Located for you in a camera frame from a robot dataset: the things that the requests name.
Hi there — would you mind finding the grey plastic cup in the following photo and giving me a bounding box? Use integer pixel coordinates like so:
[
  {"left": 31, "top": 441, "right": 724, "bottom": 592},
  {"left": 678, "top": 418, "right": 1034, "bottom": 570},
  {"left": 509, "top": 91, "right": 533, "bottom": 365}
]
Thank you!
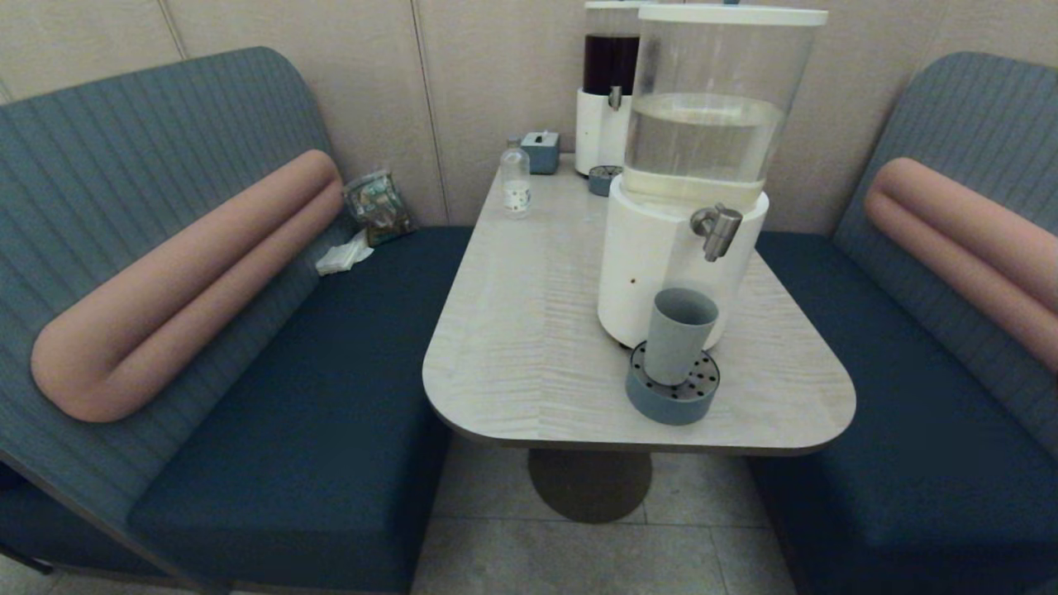
[{"left": 644, "top": 287, "right": 720, "bottom": 387}]

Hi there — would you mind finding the steel water dispenser tap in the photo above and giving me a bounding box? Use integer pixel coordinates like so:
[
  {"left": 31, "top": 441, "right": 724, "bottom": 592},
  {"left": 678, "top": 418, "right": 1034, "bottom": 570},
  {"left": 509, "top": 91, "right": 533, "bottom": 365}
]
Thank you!
[{"left": 690, "top": 203, "right": 744, "bottom": 263}]

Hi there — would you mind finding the clear plastic bottle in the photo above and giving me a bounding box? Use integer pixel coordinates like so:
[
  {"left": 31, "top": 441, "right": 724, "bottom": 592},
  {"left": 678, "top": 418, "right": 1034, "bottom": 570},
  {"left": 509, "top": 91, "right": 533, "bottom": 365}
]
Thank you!
[{"left": 499, "top": 138, "right": 531, "bottom": 219}]

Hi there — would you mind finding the clear water dispenser white base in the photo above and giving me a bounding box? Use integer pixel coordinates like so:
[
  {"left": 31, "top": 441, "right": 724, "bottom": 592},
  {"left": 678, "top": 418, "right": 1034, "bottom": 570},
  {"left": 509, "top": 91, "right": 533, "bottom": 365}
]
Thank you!
[{"left": 597, "top": 4, "right": 829, "bottom": 352}]

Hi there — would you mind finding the blue-grey tissue box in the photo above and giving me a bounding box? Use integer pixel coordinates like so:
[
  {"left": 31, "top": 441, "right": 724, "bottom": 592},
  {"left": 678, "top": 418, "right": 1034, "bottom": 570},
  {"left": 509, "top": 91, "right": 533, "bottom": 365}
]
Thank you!
[{"left": 521, "top": 130, "right": 561, "bottom": 175}]

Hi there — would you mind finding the printed snack bag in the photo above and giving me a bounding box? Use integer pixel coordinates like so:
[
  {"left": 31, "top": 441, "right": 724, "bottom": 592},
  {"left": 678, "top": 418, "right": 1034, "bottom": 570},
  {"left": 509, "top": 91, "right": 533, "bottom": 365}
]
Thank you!
[{"left": 341, "top": 169, "right": 417, "bottom": 247}]

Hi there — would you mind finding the large blue round drip tray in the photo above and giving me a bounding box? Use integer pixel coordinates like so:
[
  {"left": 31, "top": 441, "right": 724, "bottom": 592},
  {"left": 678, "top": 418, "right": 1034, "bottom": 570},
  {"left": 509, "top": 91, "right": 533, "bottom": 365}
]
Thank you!
[{"left": 625, "top": 340, "right": 722, "bottom": 426}]

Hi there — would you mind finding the dark beverage dispenser white base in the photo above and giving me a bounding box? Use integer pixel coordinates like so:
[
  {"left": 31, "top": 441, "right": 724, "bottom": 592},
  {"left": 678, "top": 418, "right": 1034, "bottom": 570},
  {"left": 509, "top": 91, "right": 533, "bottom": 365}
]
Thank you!
[{"left": 574, "top": 0, "right": 642, "bottom": 178}]

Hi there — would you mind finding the crumpled white tissue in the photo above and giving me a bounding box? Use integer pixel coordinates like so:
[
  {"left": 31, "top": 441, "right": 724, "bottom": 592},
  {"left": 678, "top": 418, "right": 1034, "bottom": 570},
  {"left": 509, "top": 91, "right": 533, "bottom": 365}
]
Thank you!
[{"left": 316, "top": 231, "right": 374, "bottom": 276}]

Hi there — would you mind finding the blue upholstered booth sofa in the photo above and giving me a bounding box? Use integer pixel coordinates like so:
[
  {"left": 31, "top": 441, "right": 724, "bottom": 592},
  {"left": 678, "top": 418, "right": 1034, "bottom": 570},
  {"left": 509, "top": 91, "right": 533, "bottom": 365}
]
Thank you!
[
  {"left": 748, "top": 51, "right": 1058, "bottom": 595},
  {"left": 0, "top": 45, "right": 476, "bottom": 595}
]

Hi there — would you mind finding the pink bolster cushion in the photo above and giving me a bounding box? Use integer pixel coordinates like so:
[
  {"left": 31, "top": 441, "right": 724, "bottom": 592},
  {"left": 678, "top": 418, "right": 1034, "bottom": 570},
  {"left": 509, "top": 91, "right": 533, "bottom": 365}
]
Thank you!
[
  {"left": 864, "top": 157, "right": 1058, "bottom": 374},
  {"left": 31, "top": 149, "right": 345, "bottom": 424}
]

